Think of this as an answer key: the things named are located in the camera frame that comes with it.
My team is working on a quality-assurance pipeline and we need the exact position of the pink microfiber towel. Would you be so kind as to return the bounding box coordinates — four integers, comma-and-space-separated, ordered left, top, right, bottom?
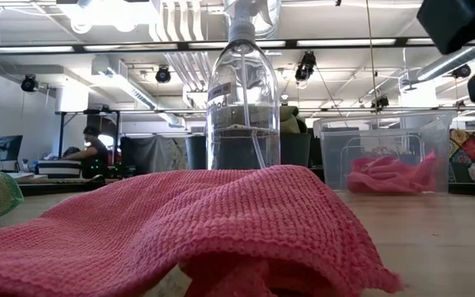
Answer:
346, 150, 439, 195
0, 164, 406, 297

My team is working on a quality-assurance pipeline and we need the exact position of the black hanging spotlight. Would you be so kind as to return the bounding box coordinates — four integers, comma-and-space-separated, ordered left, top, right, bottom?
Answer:
20, 73, 40, 93
294, 49, 317, 83
451, 64, 473, 79
155, 65, 172, 85
370, 95, 390, 111

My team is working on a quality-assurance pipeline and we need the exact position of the colourful patchwork quilt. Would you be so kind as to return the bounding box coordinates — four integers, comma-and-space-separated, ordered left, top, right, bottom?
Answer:
449, 128, 475, 185

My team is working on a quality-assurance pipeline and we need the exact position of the clear plastic bin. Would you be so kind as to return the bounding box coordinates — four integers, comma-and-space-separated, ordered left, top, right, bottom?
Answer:
312, 109, 458, 195

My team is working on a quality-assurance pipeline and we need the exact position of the teal plastic basket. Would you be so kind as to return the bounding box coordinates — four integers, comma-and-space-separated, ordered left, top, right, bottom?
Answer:
185, 131, 312, 170

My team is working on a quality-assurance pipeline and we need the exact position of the clear spray bottle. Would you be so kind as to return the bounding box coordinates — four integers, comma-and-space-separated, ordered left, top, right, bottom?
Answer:
205, 0, 282, 171

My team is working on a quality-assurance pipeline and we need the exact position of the grey cover cloth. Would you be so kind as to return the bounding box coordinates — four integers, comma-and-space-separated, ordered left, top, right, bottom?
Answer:
120, 134, 189, 174

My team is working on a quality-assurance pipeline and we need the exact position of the person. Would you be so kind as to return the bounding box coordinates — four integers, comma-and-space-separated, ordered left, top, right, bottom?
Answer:
60, 125, 110, 179

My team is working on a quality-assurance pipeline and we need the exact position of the black metal rack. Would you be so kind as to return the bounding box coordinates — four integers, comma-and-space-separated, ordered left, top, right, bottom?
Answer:
55, 107, 121, 166

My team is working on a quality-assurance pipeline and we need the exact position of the black white striped case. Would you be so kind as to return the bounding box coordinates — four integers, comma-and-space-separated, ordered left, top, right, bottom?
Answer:
35, 159, 82, 179

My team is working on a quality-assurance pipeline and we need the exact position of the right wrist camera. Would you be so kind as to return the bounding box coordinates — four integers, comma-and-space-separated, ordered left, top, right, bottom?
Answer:
416, 0, 475, 55

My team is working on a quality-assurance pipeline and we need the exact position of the thin hanging cord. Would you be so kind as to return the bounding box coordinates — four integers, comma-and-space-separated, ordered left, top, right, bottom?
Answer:
364, 0, 378, 112

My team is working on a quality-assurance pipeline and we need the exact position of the black aluminium table frame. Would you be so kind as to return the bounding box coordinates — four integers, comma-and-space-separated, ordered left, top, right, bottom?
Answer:
17, 177, 475, 197

